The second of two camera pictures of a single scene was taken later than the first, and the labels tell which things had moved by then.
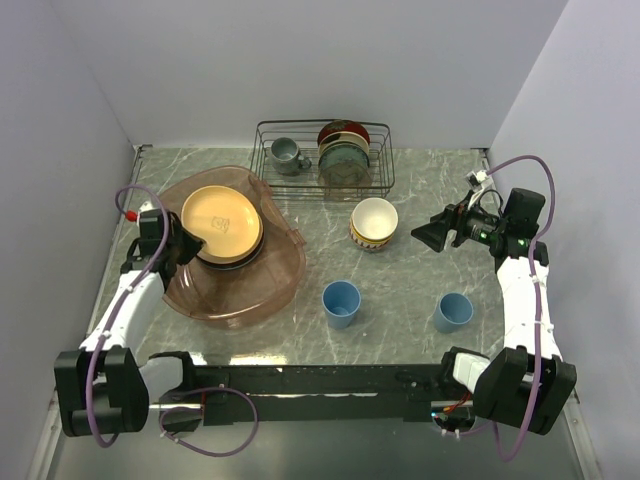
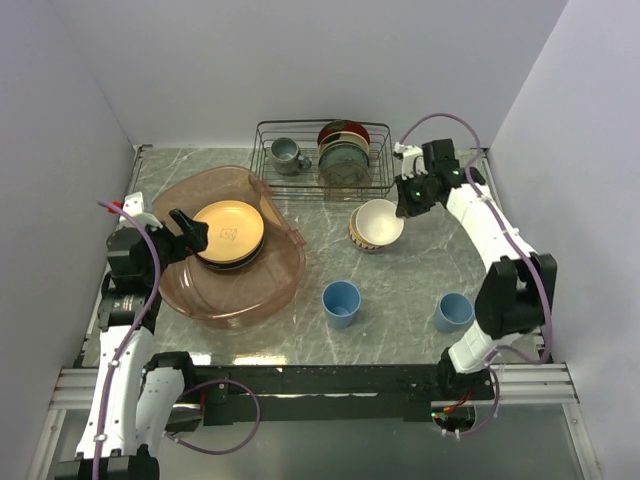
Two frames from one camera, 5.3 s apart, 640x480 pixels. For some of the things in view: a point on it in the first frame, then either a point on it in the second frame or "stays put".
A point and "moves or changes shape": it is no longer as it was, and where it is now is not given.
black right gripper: (434, 233) -> (406, 207)
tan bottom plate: (224, 218) -> (221, 266)
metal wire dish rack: (323, 159) stays put
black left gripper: (193, 244) stays put
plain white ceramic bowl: (374, 218) moves or changes shape
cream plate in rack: (339, 137) stays put
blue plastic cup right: (453, 309) stays put
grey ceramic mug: (286, 156) stays put
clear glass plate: (344, 174) stays put
